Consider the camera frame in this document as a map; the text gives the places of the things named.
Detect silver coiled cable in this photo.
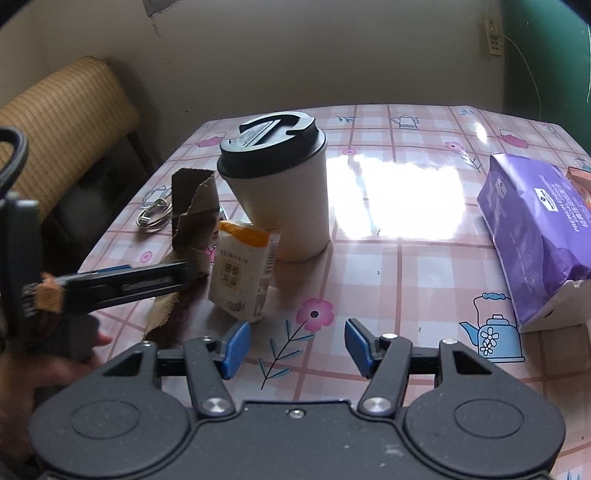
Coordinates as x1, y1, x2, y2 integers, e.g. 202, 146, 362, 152
136, 187, 175, 232

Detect white cup with black lid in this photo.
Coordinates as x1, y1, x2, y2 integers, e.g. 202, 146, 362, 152
217, 111, 332, 263

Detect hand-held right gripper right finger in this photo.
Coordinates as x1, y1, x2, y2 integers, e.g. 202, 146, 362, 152
344, 318, 497, 418

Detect white orange tissue packet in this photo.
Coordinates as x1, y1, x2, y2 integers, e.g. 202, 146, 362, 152
208, 220, 283, 323

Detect brown cardboard sleeve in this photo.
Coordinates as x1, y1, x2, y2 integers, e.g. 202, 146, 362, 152
145, 168, 219, 349

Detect green curtain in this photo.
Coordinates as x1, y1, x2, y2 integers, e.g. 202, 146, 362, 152
501, 0, 591, 154

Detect purple packet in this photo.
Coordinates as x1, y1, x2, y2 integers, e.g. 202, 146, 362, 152
476, 152, 591, 334

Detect wall socket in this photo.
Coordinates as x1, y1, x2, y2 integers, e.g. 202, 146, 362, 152
482, 18, 504, 57

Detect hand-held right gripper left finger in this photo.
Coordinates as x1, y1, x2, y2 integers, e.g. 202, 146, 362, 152
99, 320, 252, 418

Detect woven bamboo chair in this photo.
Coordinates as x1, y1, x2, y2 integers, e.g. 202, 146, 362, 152
0, 55, 142, 210

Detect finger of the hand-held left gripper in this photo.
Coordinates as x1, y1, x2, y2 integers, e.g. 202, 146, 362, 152
95, 260, 191, 278
60, 265, 191, 315

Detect person's left hand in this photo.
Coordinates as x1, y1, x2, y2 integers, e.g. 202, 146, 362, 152
0, 331, 113, 468

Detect pink checked printed tablecloth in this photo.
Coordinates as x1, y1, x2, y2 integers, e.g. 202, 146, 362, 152
76, 104, 591, 480

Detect white wall cable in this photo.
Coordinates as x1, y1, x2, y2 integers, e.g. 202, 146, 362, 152
499, 33, 542, 114

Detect black cable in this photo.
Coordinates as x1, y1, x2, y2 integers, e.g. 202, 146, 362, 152
0, 127, 30, 197

